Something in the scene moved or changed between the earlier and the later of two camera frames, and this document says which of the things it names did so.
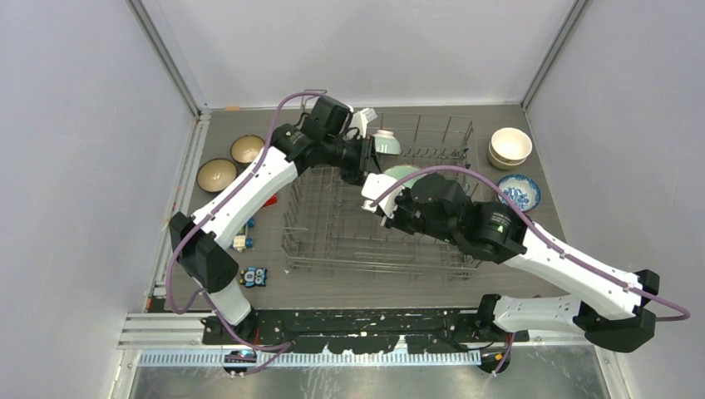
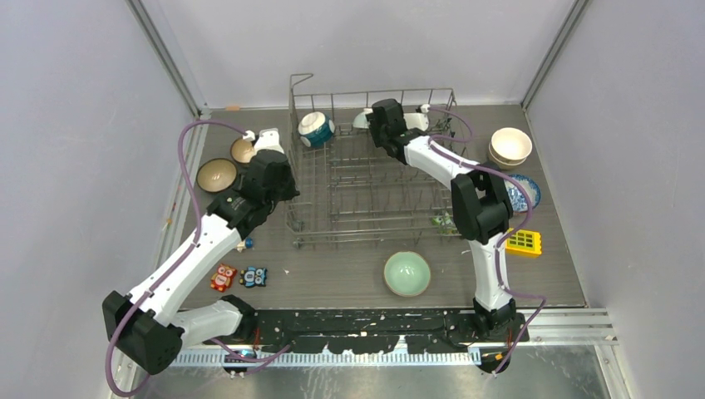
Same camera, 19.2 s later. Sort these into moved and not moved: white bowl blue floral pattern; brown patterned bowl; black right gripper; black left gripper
Moved: black right gripper; black left gripper
Not moved: brown patterned bowl; white bowl blue floral pattern
